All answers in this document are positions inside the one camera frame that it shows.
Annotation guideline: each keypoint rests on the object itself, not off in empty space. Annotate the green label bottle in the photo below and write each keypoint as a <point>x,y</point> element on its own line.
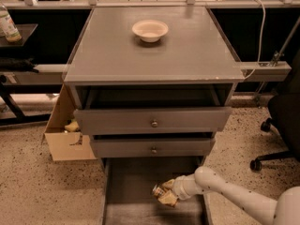
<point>8,26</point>

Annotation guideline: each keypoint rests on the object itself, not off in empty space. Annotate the cardboard box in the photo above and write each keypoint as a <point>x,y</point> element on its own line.
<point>65,145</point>

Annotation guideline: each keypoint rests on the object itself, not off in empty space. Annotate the grey top drawer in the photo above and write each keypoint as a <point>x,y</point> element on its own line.
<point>147,121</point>

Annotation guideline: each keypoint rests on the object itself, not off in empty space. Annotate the grey drawer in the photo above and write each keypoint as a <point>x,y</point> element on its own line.
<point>147,121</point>
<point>152,145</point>
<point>129,199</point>

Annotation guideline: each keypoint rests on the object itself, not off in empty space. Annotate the black office chair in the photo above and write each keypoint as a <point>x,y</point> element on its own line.
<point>284,109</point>

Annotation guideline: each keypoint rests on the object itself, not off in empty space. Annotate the grey middle drawer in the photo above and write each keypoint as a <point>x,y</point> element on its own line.
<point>152,145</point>

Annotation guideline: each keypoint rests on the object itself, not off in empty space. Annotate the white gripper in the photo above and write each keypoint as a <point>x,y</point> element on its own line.
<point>179,187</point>

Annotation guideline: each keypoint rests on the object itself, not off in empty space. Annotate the white bowl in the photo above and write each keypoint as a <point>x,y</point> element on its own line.
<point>150,30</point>

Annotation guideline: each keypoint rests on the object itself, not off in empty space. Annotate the grey drawer cabinet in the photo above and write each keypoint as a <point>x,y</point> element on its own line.
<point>190,67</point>

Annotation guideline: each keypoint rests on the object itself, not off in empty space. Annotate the yellow sponge in box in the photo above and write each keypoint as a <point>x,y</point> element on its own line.
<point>72,127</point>

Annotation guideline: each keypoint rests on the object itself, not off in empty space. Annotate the grey bottom drawer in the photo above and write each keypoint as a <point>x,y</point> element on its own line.
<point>129,199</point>

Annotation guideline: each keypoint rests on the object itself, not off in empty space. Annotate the orange soda can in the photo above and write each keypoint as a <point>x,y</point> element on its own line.
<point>158,191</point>

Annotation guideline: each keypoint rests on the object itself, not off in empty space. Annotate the black side table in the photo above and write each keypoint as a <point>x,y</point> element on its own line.
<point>9,66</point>

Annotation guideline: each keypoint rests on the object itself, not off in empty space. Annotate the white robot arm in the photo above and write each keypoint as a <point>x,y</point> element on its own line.
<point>283,211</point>

